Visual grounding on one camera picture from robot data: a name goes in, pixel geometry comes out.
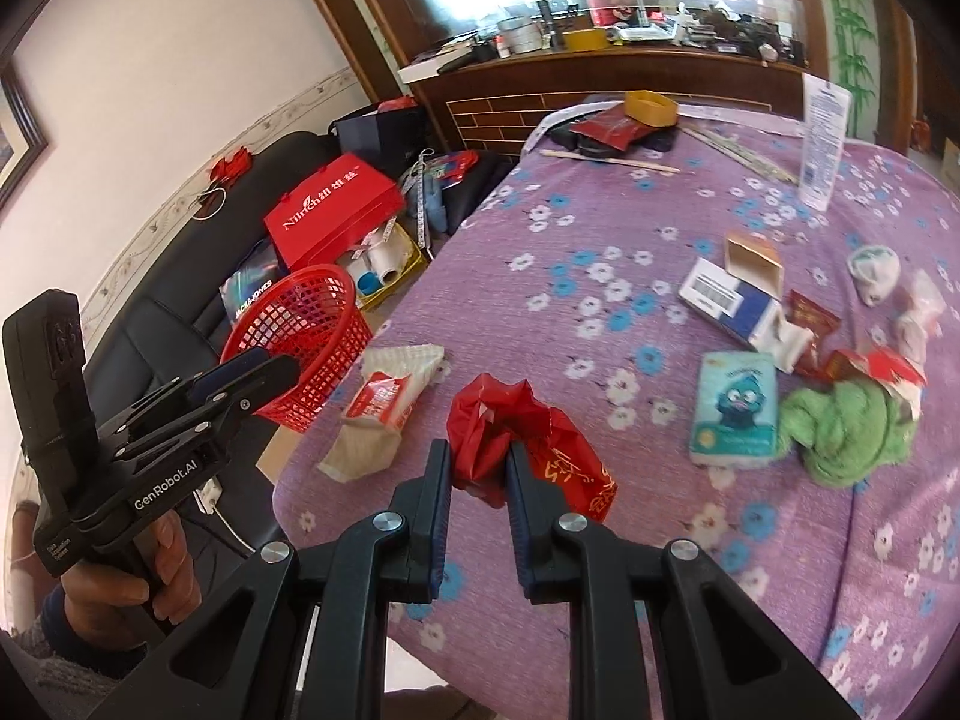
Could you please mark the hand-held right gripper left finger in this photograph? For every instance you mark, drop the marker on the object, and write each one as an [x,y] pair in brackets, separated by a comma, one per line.
[439,532]

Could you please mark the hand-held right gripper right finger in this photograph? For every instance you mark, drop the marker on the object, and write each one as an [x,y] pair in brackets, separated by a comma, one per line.
[517,532]

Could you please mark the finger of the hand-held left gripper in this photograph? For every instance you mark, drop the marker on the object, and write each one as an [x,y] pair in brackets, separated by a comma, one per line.
[255,386]
[225,376]

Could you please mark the red plastic basket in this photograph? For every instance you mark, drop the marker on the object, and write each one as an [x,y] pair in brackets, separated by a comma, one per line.
[300,330]

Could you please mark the red plastic bag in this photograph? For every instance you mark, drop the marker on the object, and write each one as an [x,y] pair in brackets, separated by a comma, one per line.
[495,427]

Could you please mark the dark red snack wrapper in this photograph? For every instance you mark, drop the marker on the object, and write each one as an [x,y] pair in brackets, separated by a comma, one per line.
[814,326]

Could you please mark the person's left forearm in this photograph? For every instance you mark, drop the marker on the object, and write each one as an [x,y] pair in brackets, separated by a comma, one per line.
[52,641]

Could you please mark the person's left hand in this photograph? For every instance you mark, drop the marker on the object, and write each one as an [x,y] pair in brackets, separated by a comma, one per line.
[176,570]

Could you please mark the black leather sofa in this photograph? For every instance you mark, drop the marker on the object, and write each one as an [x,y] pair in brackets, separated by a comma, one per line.
[150,330]

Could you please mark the blue glossy shopping bag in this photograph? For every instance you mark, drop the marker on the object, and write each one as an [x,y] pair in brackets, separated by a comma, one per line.
[251,285]

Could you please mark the crumpled white red paper packet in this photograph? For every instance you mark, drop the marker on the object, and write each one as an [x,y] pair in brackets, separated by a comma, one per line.
[382,397]

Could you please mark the red gift bag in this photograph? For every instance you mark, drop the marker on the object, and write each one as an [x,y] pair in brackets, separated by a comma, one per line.
[330,214]

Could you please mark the yellow cardboard box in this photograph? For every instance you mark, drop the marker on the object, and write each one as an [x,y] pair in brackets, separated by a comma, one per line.
[409,262]

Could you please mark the small red ornament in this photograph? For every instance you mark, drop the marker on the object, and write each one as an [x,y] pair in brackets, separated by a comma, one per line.
[231,165]

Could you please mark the tissue pack with blue cartoon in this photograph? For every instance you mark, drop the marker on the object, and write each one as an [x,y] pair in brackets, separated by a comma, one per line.
[735,405]

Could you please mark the dark blue paper bag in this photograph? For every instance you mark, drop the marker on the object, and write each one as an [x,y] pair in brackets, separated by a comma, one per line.
[379,135]

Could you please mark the purple floral tablecloth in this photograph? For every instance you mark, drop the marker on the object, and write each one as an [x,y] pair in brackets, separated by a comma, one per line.
[600,240]

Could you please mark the blue white cardboard box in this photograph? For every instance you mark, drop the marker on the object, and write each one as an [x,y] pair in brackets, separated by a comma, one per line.
[739,307]

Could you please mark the green cloth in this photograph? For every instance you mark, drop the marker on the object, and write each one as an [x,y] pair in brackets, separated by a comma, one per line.
[847,427]

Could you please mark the white flat box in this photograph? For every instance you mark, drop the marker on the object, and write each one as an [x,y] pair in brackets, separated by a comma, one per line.
[420,69]

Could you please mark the bare wooden chopsticks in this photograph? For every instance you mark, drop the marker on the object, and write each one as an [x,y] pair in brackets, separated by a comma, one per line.
[607,160]

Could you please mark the brown wooden cabinet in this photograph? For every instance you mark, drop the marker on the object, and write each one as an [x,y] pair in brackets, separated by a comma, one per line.
[510,79]

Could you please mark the white ribbon strip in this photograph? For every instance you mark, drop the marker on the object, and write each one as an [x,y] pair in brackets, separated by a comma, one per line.
[559,120]

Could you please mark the torn red white wrapper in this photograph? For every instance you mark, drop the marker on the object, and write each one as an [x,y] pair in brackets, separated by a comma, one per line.
[889,367]

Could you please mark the red foil packet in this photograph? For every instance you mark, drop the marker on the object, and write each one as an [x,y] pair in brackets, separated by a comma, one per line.
[611,131]

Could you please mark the paper-wrapped chopsticks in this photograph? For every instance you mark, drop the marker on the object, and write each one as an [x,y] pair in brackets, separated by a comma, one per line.
[739,154]

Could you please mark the round metal tin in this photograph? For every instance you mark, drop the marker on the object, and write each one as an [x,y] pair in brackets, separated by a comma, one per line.
[520,36]

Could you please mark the crumpled white paper ball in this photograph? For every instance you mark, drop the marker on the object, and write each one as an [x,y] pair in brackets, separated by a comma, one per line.
[874,274]

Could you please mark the yellow plastic container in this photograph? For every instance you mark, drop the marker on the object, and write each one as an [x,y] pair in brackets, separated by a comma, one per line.
[651,109]

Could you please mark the clear plastic bag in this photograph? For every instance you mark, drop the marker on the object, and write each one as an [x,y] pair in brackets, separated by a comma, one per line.
[921,307]

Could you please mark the white cream tube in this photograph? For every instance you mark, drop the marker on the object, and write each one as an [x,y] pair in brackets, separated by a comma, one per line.
[821,142]

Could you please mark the red box behind glass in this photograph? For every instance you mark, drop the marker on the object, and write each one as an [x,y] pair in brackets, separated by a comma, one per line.
[611,0]

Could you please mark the framed wall picture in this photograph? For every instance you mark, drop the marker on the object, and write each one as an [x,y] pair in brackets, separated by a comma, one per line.
[21,127]

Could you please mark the green bamboo wall sticker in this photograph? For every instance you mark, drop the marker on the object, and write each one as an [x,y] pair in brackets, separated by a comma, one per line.
[847,30]

